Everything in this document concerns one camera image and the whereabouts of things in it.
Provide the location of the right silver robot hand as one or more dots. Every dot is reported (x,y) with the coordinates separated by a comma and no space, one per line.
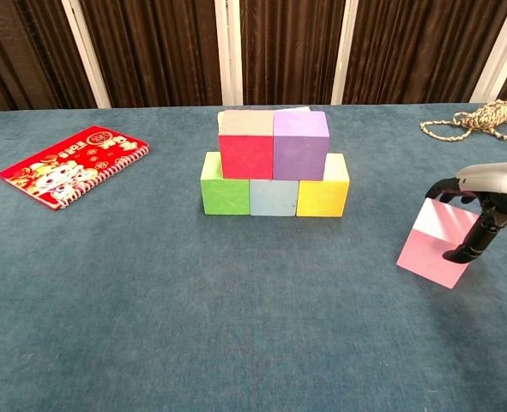
(497,180)

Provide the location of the pink foam cube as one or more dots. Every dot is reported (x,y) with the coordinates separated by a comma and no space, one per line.
(429,253)

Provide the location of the yellow foam cube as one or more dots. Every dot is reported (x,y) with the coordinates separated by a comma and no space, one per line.
(321,197)

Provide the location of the purple foam cube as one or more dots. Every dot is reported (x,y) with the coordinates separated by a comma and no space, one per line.
(300,154)

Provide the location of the red foam cube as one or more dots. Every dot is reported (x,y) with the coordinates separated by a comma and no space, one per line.
(246,156)

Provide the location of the green foam cube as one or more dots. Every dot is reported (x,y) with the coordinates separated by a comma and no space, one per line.
(225,197)

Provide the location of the pale yellow spiral notebook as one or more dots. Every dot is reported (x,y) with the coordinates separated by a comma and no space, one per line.
(306,109)

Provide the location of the light blue foam cube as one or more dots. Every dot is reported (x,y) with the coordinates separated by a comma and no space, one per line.
(273,197)

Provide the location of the teal felt table cover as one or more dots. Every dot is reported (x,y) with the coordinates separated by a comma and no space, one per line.
(279,343)

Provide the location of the dark brown pleated curtain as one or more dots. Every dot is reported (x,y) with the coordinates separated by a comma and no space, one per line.
(158,51)

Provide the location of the red spiral notebook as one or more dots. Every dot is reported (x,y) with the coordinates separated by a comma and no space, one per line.
(64,159)

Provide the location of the white metal frame post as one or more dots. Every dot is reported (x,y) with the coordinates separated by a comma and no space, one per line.
(228,51)
(345,51)
(86,51)
(502,51)

